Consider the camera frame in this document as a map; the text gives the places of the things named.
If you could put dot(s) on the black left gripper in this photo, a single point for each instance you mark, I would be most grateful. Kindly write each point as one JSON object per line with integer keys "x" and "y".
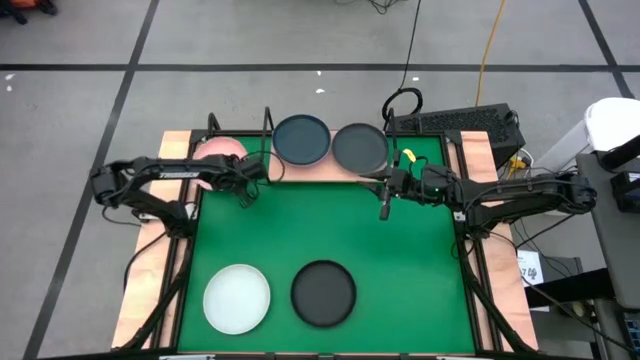
{"x": 240, "y": 172}

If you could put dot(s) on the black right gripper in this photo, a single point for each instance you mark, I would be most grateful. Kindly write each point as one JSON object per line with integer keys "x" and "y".
{"x": 407, "y": 184}

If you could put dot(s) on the dark grey round plate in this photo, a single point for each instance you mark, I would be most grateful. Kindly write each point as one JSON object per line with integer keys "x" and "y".
{"x": 360, "y": 148}

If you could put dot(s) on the pink round plate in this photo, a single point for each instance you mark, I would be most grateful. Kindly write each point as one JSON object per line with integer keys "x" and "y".
{"x": 220, "y": 147}

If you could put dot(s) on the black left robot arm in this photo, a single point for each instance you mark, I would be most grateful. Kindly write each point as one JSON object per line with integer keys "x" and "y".
{"x": 170, "y": 172}

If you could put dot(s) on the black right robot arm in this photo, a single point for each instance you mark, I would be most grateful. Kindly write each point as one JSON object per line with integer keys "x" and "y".
{"x": 525, "y": 192}

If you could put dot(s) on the yellow tape tag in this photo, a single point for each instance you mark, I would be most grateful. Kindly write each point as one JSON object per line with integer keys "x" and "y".
{"x": 409, "y": 155}

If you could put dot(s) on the dark blue round plate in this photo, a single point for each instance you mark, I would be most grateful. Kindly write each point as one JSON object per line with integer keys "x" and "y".
{"x": 301, "y": 140}

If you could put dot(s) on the white round plate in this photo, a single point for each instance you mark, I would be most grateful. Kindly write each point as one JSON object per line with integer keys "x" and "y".
{"x": 236, "y": 299}

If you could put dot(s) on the black computer case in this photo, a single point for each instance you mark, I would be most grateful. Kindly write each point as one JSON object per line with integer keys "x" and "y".
{"x": 465, "y": 122}

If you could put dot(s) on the black round plate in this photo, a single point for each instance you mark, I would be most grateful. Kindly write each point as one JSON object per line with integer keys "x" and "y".
{"x": 323, "y": 293}

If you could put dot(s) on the wooden side board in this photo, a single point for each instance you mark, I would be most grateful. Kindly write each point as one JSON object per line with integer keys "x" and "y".
{"x": 145, "y": 280}
{"x": 505, "y": 280}

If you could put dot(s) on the white paper label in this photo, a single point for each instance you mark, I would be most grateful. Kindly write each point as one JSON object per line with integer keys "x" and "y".
{"x": 530, "y": 267}

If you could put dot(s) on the grey side desk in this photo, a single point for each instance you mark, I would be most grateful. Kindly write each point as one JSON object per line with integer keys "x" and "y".
{"x": 615, "y": 240}

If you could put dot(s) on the white container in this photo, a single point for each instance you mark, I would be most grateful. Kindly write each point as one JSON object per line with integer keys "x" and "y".
{"x": 612, "y": 122}

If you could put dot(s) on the black device box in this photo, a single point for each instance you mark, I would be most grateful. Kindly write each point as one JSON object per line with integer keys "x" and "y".
{"x": 626, "y": 190}

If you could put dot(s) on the orange object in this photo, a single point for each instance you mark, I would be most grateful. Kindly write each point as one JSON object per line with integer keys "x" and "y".
{"x": 25, "y": 4}

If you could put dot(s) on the black metal shelf frame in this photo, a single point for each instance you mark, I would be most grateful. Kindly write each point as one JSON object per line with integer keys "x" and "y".
{"x": 268, "y": 120}

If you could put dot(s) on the black table frame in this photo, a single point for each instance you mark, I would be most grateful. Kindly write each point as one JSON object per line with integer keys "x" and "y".
{"x": 177, "y": 325}

